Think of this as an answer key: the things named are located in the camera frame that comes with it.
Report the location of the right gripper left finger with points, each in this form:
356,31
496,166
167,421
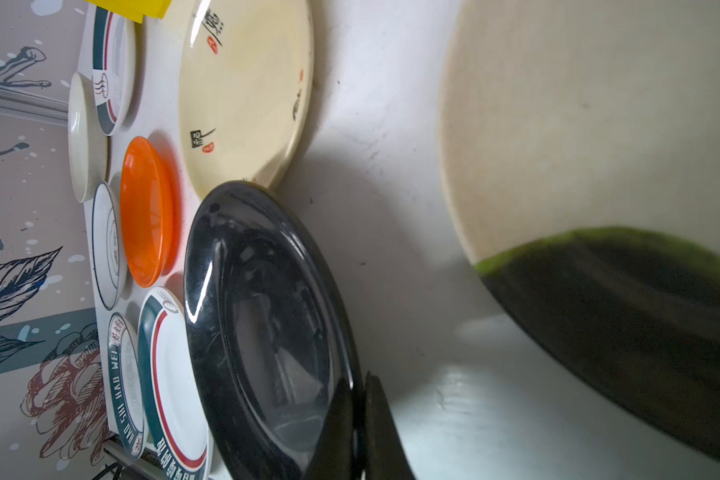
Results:
333,455

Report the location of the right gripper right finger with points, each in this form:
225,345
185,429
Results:
385,456

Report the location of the green red rimmed plate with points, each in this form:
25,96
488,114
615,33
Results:
175,417

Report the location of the orange plate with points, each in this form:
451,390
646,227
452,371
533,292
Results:
147,212

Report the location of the cream plate dark green patch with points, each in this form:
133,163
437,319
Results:
579,146

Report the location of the cream plate floral marks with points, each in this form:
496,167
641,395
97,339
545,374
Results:
244,90

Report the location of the yellow plastic bin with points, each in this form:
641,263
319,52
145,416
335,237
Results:
135,10

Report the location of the green lettered rim plate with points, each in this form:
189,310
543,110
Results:
124,386

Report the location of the white plate black rings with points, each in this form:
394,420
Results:
108,246

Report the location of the plain cream plate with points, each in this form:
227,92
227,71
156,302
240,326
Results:
88,146

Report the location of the small green rimmed plate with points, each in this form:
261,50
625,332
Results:
113,68

